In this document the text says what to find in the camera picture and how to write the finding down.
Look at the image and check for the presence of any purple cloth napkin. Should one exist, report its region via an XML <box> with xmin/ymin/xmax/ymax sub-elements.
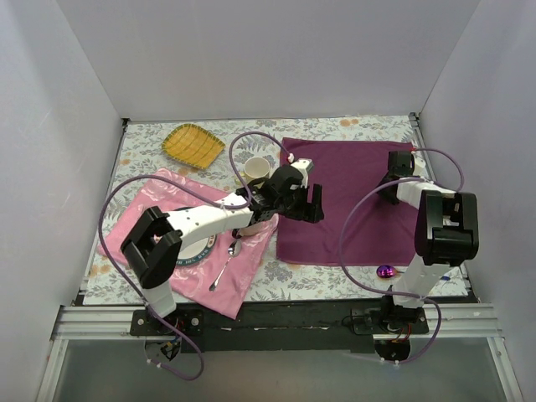
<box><xmin>276</xmin><ymin>137</ymin><xmax>417</xmax><ymax>266</ymax></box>

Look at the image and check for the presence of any iridescent rainbow spoon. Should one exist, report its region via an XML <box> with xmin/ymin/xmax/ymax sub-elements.
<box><xmin>376</xmin><ymin>265</ymin><xmax>405</xmax><ymax>280</ymax></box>

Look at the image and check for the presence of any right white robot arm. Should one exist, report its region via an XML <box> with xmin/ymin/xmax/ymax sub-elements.
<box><xmin>377</xmin><ymin>151</ymin><xmax>479</xmax><ymax>333</ymax></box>

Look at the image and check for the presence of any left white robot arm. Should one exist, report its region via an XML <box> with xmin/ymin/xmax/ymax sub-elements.
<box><xmin>120</xmin><ymin>158</ymin><xmax>324</xmax><ymax>335</ymax></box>

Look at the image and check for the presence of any pale green mug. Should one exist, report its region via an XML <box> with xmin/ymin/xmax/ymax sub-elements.
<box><xmin>243</xmin><ymin>157</ymin><xmax>271</xmax><ymax>183</ymax></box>

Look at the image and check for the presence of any cream enamel mug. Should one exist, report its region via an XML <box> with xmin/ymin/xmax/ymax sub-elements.
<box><xmin>232</xmin><ymin>223</ymin><xmax>263</xmax><ymax>239</ymax></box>

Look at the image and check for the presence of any silver spoon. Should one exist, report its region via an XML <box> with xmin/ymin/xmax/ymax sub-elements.
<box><xmin>209</xmin><ymin>239</ymin><xmax>241</xmax><ymax>292</ymax></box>

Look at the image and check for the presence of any pink floral cloth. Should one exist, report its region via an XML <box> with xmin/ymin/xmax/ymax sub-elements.
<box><xmin>105</xmin><ymin>179</ymin><xmax>278</xmax><ymax>318</ymax></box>

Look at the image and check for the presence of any white plate blue rim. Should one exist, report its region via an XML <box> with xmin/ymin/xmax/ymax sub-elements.
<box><xmin>167</xmin><ymin>206</ymin><xmax>219</xmax><ymax>268</ymax></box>

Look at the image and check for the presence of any yellow woven tray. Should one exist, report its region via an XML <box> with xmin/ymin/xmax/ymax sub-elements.
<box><xmin>162</xmin><ymin>123</ymin><xmax>225</xmax><ymax>170</ymax></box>

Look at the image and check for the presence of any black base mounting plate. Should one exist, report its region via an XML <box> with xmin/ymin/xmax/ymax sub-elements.
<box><xmin>130</xmin><ymin>299</ymin><xmax>429</xmax><ymax>353</ymax></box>

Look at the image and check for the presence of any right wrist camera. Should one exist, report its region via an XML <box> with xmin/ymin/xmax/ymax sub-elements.
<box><xmin>412</xmin><ymin>152</ymin><xmax>426</xmax><ymax>177</ymax></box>

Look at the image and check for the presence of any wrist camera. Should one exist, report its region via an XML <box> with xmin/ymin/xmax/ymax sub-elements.
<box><xmin>412</xmin><ymin>152</ymin><xmax>426</xmax><ymax>177</ymax></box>
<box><xmin>291</xmin><ymin>158</ymin><xmax>314</xmax><ymax>188</ymax></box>

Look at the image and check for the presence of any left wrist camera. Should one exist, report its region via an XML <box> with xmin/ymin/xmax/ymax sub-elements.
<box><xmin>291</xmin><ymin>158</ymin><xmax>314</xmax><ymax>188</ymax></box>

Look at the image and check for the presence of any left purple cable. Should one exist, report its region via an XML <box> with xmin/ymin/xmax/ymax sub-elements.
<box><xmin>96</xmin><ymin>131</ymin><xmax>294</xmax><ymax>380</ymax></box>

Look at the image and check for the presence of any aluminium frame rail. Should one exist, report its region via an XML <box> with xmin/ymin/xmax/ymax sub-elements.
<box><xmin>35</xmin><ymin>304</ymin><xmax>147</xmax><ymax>401</ymax></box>

